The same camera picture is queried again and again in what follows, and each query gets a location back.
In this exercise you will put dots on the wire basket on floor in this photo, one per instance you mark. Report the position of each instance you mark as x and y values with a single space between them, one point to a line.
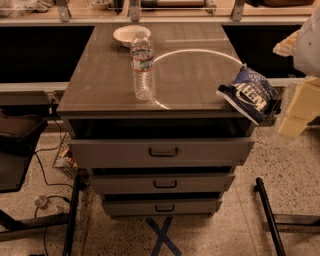
64 160

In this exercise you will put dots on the bottom grey drawer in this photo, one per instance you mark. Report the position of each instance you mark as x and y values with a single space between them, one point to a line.
162 207

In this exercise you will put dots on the black metal frame leg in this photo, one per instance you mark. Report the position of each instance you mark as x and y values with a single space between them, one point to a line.
12 226

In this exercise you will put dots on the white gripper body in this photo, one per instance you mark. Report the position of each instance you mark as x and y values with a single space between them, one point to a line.
308 46

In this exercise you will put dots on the grey drawer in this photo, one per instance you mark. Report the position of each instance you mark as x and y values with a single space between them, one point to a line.
162 207
136 153
148 184

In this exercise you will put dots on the white paper bowl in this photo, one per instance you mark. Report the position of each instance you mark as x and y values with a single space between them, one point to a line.
125 34

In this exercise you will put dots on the black metal stand leg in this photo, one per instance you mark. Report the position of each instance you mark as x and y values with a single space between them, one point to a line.
260 188

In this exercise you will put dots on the blue chip bag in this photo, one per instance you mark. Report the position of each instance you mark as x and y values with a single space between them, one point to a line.
250 94

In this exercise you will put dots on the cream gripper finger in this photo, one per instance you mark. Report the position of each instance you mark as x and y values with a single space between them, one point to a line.
287 47
304 107

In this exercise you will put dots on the dark chair on left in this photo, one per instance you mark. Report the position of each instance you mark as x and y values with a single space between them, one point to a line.
19 136

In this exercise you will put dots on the top grey drawer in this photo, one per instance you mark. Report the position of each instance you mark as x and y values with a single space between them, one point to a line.
136 153

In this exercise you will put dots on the grey drawer cabinet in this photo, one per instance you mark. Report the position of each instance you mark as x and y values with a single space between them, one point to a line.
192 61

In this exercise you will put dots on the middle grey drawer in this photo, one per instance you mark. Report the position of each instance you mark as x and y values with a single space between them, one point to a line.
148 184

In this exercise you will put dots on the clear plastic water bottle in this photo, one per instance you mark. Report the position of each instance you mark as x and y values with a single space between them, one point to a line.
142 60

